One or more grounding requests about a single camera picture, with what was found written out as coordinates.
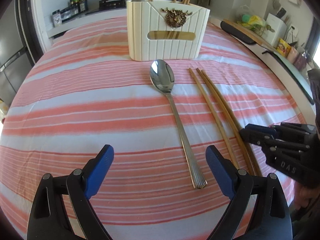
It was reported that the large steel spoon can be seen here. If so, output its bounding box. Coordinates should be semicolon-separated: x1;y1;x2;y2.
150;60;207;189

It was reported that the purple glass bottle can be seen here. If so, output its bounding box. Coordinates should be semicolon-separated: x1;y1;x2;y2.
293;51;308;71

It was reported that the pink striped tablecloth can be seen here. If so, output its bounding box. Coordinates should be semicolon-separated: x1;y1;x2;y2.
1;17;314;239

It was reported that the pink cup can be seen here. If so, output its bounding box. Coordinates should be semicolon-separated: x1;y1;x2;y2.
287;47;299;64

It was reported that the wooden cutting board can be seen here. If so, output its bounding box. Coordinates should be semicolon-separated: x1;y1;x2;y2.
220;20;276;52

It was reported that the white knife block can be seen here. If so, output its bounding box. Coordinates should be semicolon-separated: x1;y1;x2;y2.
263;13;287;48

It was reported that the yellow green plastic bag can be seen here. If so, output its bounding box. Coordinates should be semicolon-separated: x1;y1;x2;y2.
235;5;275;36

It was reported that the grey double door refrigerator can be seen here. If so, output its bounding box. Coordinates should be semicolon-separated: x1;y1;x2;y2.
0;0;34;106

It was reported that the dark glass jug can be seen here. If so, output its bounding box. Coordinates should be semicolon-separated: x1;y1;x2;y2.
197;0;211;8

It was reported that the cream utensil holder box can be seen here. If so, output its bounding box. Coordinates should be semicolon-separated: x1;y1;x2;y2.
126;0;210;61

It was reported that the white spice jar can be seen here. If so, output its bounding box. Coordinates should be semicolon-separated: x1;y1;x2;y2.
52;10;62;27

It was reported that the black gas cooktop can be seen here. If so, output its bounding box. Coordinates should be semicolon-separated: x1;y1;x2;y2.
85;0;126;15

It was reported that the condiment bottles and rack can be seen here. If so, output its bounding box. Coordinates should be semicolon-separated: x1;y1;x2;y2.
60;0;88;23

